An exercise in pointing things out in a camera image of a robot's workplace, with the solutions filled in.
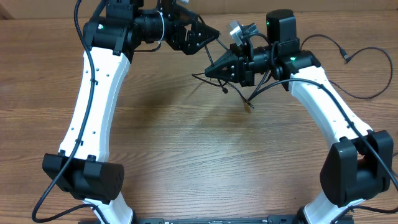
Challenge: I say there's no long black usb cable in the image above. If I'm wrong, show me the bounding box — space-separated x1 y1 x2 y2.
191 37 274 110

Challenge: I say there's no short black usb cable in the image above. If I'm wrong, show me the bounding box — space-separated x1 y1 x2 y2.
300 34 394 100

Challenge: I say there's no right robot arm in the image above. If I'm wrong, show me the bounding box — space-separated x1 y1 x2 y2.
205 9 397 223

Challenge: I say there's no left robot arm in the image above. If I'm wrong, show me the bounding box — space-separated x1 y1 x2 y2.
42 0 220 223

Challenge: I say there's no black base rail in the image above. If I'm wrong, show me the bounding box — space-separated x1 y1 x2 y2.
132 215 305 224

